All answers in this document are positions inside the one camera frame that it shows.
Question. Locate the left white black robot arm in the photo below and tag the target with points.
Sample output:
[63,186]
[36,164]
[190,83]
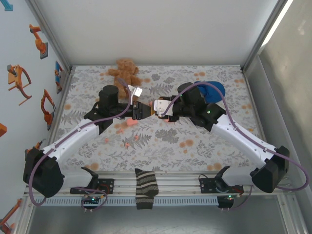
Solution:
[73,139]

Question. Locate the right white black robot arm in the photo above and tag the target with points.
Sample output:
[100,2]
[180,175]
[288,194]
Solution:
[239,139]

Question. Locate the blue fabric cap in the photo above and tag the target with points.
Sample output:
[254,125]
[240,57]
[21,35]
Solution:
[215,93]

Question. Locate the brown teddy bear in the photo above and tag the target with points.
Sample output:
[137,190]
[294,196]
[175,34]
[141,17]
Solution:
[124,73]

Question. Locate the floral patterned table mat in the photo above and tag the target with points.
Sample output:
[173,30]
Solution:
[158,158]

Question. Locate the black beige striped sock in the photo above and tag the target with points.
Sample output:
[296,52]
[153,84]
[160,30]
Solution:
[145,187]

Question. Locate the orange gripper claw sticker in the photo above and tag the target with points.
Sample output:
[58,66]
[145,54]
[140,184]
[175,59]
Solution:
[14,78]

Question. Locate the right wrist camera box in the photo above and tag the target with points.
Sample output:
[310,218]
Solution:
[163,106]

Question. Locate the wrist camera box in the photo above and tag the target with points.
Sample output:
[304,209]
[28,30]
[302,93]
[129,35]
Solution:
[136,93]
[163,106]

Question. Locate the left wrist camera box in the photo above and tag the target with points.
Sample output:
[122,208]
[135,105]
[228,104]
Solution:
[136,93]

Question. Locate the blue orange wall sticker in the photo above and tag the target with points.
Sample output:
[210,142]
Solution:
[58,73]

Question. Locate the aluminium rail base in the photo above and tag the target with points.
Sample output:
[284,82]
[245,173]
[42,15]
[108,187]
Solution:
[175,185]

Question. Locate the aluminium frame post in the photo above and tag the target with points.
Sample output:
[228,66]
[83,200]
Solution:
[50,34]
[265,34]

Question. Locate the orange block wall sticker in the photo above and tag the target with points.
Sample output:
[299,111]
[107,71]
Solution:
[2,129]

